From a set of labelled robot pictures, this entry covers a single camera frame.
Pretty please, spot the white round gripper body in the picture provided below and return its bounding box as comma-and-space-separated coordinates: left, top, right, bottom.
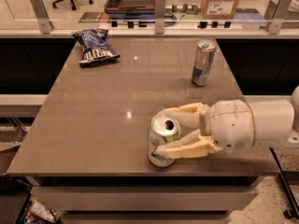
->
205, 100, 255, 151

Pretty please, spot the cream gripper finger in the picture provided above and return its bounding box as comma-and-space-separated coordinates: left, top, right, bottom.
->
155, 129, 221, 159
160, 103, 209, 129

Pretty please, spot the white green 7up can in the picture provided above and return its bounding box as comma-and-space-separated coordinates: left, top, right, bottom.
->
148, 113, 181, 168

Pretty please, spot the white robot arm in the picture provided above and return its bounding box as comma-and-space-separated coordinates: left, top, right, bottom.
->
154, 100, 298, 159

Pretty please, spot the silver blue energy drink can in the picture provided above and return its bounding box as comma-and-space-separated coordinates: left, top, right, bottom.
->
192, 39, 217, 87

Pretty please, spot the blue chip bag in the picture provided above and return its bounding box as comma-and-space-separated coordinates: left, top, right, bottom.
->
72, 29, 120, 68

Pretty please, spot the cardboard box with label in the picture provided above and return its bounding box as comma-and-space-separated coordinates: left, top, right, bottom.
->
201, 0, 239, 19

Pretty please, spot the snack bin under table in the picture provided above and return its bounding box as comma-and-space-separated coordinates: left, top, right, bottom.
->
15, 196, 63, 224

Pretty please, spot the middle metal glass bracket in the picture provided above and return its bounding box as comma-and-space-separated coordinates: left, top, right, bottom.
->
155, 0, 165, 35

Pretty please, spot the metal glass bracket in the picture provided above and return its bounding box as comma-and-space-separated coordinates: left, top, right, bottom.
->
155, 0, 165, 35
30, 0, 53, 35
265, 0, 292, 35

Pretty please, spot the right metal glass bracket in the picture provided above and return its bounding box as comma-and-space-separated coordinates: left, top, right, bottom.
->
265, 0, 292, 35

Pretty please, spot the left metal glass bracket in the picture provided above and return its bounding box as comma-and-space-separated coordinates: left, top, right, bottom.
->
30, 0, 53, 35

